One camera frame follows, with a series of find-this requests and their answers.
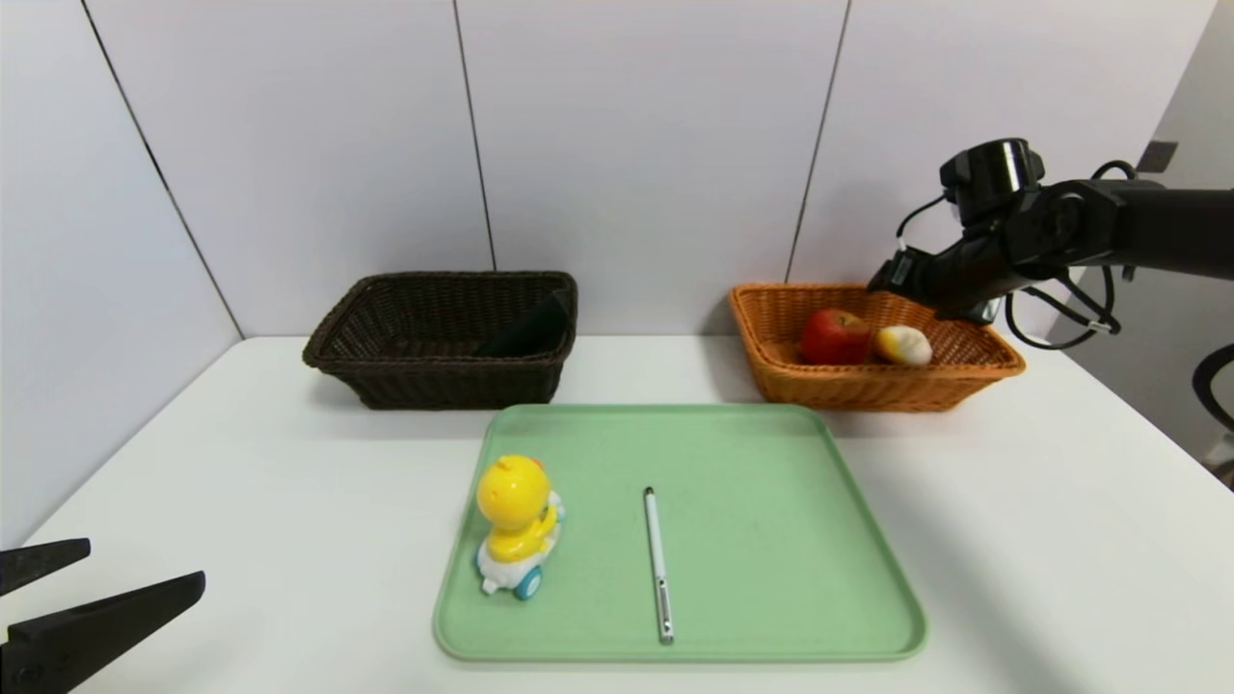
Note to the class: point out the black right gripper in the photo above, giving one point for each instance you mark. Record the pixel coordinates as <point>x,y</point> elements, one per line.
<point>898,269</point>

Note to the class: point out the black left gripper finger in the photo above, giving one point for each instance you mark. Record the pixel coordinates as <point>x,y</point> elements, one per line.
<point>34,562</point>
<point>87,636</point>

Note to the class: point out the white orange toy bun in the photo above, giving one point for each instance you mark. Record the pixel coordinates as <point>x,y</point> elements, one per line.
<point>903,347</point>

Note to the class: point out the red apple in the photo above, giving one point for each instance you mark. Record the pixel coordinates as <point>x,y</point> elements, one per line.
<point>834,337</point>

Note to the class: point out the black glasses case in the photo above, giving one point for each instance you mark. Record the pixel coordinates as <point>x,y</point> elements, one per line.
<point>530,333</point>

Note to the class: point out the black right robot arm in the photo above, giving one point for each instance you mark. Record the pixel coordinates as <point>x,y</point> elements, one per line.
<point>1157,226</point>

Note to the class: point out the orange wicker basket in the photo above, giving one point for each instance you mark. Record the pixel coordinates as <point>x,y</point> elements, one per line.
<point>868,390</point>

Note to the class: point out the dark brown wicker basket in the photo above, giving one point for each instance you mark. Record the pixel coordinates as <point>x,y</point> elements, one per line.
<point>434,381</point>

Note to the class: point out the grey partition panel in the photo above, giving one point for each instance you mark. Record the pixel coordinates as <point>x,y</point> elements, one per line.
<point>1147,386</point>

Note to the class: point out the small dark square plate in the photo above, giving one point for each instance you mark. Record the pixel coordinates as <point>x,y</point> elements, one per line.
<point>1158,157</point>

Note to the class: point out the light green plastic tray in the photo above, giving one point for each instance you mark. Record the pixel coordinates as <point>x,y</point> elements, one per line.
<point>752,598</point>

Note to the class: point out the white pen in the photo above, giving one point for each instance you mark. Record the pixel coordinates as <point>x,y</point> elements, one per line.
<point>657,559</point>

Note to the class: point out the yellow duck toy car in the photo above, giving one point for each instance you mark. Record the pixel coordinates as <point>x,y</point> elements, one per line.
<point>516,511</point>

